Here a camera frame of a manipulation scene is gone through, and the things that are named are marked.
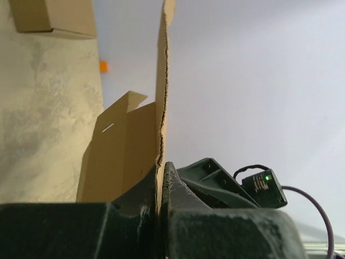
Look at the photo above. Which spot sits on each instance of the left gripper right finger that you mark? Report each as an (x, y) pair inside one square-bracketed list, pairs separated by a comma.
[(192, 229)]

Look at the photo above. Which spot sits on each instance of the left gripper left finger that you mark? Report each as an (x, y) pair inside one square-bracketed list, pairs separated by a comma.
[(123, 228)]

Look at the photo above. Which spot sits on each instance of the large closed cardboard box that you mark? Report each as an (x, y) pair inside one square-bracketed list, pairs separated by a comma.
[(69, 19)]

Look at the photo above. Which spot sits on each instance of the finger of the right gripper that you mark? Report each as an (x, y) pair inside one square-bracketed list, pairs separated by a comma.
[(214, 185)]

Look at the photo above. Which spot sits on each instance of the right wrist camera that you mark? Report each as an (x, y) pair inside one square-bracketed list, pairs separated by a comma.
[(263, 187)]

